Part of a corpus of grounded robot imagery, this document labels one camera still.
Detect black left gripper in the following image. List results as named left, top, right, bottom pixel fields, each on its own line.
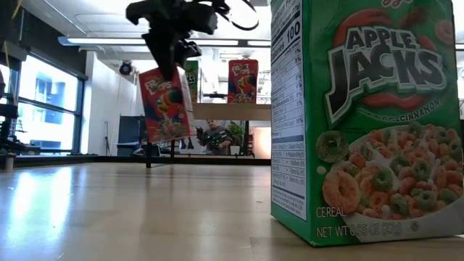
left=125, top=0, right=220, bottom=81

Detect green Apple Jacks cereal box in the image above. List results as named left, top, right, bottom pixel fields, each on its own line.
left=183, top=59, right=200, bottom=104
left=268, top=0, right=464, bottom=248

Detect red Froot Loops cereal box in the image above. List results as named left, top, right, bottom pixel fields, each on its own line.
left=138, top=66, right=195, bottom=144
left=227, top=59, right=260, bottom=105

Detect wooden shelf black metal legs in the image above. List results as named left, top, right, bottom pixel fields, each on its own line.
left=145, top=102, right=272, bottom=169

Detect long ceiling light bar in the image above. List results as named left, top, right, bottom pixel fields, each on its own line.
left=57, top=36, right=272, bottom=48

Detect person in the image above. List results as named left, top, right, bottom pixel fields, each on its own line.
left=202, top=119, right=233, bottom=156

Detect black monitor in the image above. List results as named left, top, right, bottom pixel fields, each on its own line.
left=117, top=115, right=146, bottom=146

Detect green potted plant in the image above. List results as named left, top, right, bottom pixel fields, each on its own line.
left=228, top=121, right=247, bottom=156

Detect dark framed window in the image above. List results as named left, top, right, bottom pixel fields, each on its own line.
left=0, top=54, right=88, bottom=155

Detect black equipment stand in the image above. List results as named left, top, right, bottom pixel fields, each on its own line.
left=0, top=103, right=20, bottom=155

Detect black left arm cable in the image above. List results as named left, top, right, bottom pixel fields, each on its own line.
left=217, top=0, right=260, bottom=32

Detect black metal rail frame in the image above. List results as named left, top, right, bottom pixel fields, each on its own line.
left=0, top=154, right=272, bottom=170

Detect yellow cable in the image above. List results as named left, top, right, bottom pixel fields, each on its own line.
left=0, top=0, right=23, bottom=104

